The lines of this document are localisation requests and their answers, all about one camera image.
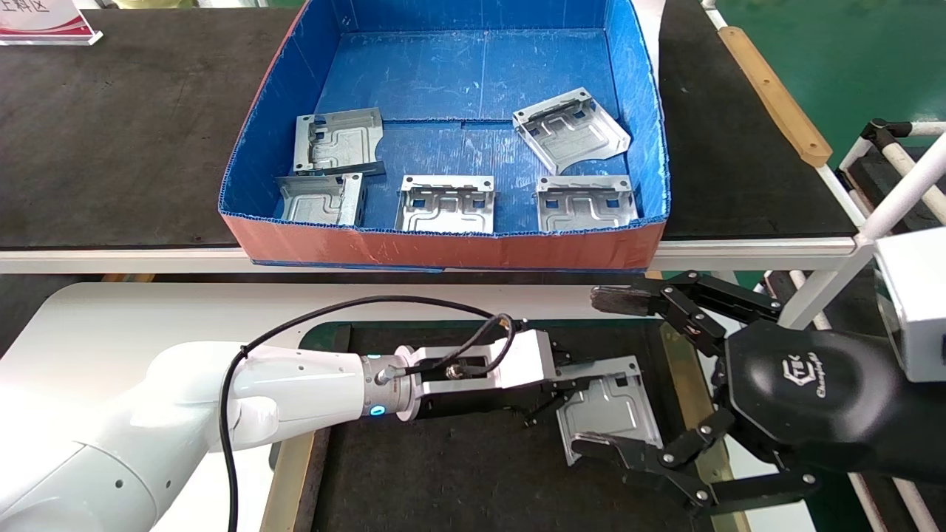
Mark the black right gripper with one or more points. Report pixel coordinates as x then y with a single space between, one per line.
813 391

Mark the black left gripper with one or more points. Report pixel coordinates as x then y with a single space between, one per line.
480 405

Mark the stamped metal bracket plate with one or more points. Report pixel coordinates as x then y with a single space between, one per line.
443 210
340 140
587 210
573 133
613 414
318 207

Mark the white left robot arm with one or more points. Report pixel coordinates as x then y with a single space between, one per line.
295 384

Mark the blue corrugated box brown outside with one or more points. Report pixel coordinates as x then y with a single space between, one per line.
443 251

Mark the thin yellowish wooden strip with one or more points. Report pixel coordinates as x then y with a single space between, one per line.
687 384
288 488

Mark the black work mat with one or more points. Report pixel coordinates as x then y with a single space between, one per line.
458 473

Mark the black rack shelf mat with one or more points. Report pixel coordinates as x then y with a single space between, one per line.
872 185

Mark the short thick wooden strip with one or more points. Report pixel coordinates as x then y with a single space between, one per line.
776 96

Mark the large black table mat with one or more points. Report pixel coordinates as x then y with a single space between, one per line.
111 96

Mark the white sign with red print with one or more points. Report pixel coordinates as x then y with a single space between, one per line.
44 18

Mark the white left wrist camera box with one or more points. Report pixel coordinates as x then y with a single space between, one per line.
528 358

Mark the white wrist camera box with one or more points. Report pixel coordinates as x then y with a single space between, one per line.
528 358
916 303

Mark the white table frame rail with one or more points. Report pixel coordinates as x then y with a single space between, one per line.
739 255

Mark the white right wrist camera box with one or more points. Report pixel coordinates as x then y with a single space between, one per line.
916 303

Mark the white pipe frame rack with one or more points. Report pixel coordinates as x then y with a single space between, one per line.
909 177

